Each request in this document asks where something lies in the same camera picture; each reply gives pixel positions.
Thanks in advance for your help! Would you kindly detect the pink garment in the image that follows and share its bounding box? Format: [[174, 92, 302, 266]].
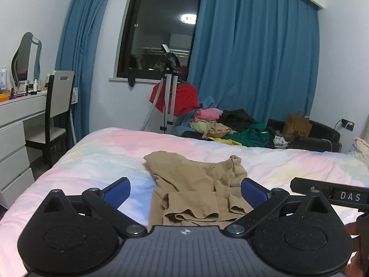
[[194, 108, 223, 122]]

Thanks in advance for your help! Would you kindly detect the dark window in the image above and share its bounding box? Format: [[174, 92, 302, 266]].
[[110, 0, 204, 85]]

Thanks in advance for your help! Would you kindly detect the garment steamer with stand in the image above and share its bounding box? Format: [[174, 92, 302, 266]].
[[140, 44, 182, 135]]

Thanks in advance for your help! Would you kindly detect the pale yellow garment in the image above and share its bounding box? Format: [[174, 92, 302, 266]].
[[190, 120, 212, 133]]

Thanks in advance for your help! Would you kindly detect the row of cosmetic bottles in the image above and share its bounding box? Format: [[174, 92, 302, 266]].
[[10, 73, 49, 99]]

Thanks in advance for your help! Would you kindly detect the narrow blue curtain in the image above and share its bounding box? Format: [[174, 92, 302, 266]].
[[55, 0, 116, 145]]

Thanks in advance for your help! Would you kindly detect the white dresser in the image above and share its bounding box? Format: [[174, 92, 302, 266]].
[[0, 91, 48, 201]]

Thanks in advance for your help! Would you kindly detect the pastel bed blanket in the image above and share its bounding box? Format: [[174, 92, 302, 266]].
[[0, 127, 369, 237]]

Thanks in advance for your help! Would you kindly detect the blue garment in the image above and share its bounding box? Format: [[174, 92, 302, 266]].
[[173, 112, 199, 135]]

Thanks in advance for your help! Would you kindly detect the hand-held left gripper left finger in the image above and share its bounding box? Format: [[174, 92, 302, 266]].
[[43, 177, 148, 238]]

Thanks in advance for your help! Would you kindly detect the black and white chair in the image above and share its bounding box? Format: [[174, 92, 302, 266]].
[[25, 70, 76, 165]]

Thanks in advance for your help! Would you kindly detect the black garment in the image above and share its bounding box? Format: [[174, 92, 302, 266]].
[[217, 109, 258, 132]]

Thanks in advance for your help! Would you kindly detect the red garment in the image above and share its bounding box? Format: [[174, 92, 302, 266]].
[[149, 81, 200, 116]]

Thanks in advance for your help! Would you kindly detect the wide blue curtain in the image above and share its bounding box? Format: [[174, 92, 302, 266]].
[[187, 0, 320, 133]]

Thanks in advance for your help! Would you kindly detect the brown paper bag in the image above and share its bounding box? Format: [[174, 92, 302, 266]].
[[283, 112, 313, 142]]

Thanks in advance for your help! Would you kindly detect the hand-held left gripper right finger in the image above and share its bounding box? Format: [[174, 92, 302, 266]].
[[224, 178, 331, 238]]

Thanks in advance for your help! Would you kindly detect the beige patterned garment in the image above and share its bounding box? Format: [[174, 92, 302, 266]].
[[202, 122, 238, 140]]

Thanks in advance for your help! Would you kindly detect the person's right forearm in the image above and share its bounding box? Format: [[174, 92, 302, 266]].
[[344, 212, 369, 269]]

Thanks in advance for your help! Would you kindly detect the green garment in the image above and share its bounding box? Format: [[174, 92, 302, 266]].
[[223, 123, 270, 148]]

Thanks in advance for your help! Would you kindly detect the white printed cloth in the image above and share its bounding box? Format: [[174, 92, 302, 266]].
[[272, 134, 289, 149]]

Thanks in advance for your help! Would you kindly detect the tan t-shirt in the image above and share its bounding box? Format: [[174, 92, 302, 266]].
[[143, 151, 254, 228]]

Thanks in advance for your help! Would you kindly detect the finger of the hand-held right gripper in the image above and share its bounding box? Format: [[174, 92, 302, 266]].
[[290, 177, 330, 199]]

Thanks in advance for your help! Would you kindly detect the wavy vanity mirror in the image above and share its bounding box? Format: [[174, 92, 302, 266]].
[[11, 32, 42, 88]]

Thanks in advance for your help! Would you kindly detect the cream pillow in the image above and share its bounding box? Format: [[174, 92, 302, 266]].
[[350, 137, 369, 162]]

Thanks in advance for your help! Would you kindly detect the black sofa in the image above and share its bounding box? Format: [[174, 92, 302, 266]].
[[182, 118, 342, 153]]

